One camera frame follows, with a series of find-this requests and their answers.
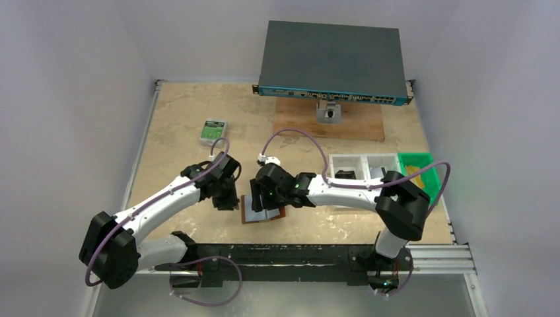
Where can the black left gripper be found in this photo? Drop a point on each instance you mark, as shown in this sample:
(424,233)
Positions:
(225,201)

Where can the grey blue network switch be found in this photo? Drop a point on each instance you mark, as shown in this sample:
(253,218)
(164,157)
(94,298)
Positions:
(333,62)

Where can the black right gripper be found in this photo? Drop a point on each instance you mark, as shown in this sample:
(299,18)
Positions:
(257,199)

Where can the grey camera on mount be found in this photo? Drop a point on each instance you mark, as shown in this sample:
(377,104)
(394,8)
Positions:
(328,112)

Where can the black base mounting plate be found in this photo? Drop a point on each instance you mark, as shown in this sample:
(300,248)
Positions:
(352,264)

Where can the white middle plastic bin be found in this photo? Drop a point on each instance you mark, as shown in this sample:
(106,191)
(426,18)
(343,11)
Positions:
(389,161)

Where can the brown leather card holder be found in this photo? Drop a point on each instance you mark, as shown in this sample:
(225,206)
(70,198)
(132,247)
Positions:
(248,215)

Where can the green plastic bin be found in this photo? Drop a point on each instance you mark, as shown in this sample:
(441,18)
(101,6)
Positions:
(428,181)

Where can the brown wooden board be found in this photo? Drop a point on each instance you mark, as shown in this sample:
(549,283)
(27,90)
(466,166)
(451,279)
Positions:
(359,121)

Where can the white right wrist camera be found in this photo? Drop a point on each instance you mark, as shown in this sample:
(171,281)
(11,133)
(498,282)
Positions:
(264,159)

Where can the white left plastic bin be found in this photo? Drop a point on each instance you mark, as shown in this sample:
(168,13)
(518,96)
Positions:
(347,163)

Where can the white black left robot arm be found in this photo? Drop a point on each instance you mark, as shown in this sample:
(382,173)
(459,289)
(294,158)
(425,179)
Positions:
(115,246)

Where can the black cards in left bin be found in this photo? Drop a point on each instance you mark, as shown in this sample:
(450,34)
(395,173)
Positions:
(346,174)

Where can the green white small box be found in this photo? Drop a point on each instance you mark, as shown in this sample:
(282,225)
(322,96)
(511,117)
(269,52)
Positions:
(212,130)

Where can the white plastic bin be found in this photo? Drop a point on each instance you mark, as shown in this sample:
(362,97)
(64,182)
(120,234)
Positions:
(347,163)
(389,161)

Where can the grey cards in middle bin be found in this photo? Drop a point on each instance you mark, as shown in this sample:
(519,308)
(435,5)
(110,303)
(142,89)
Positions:
(377,172)

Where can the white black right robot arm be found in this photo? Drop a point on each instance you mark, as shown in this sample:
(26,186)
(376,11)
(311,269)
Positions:
(402,206)

